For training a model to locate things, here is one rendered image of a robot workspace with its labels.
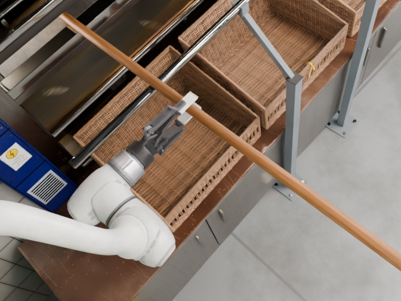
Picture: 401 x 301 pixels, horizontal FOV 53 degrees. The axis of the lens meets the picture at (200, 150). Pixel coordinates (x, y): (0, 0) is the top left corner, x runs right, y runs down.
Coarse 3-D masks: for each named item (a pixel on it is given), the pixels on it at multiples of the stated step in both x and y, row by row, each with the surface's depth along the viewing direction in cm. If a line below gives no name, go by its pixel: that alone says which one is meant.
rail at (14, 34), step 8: (48, 0) 105; (56, 0) 105; (40, 8) 104; (48, 8) 105; (32, 16) 103; (40, 16) 105; (24, 24) 103; (32, 24) 104; (8, 32) 102; (16, 32) 102; (0, 40) 102; (8, 40) 102; (0, 48) 102
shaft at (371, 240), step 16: (64, 16) 135; (80, 32) 131; (112, 48) 124; (128, 64) 120; (144, 80) 118; (160, 80) 116; (176, 96) 112; (192, 112) 109; (208, 128) 108; (224, 128) 105; (240, 144) 102; (256, 160) 100; (288, 176) 96; (304, 192) 94; (320, 208) 92; (336, 208) 91; (352, 224) 88; (368, 240) 87; (384, 256) 85; (400, 256) 84
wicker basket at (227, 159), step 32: (160, 64) 169; (192, 64) 166; (128, 96) 165; (224, 96) 166; (96, 128) 162; (128, 128) 172; (192, 128) 179; (256, 128) 164; (96, 160) 159; (160, 160) 175; (192, 160) 172; (224, 160) 158; (192, 192) 151
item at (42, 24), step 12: (12, 0) 115; (36, 0) 111; (72, 0) 108; (12, 12) 112; (24, 12) 110; (60, 12) 108; (0, 24) 110; (12, 24) 108; (36, 24) 105; (48, 24) 107; (0, 36) 106; (24, 36) 104; (12, 48) 104; (0, 60) 103
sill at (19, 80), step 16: (112, 0) 138; (128, 0) 142; (80, 16) 138; (96, 16) 136; (64, 32) 135; (48, 48) 133; (64, 48) 134; (32, 64) 131; (48, 64) 133; (16, 80) 129; (32, 80) 132; (16, 96) 130
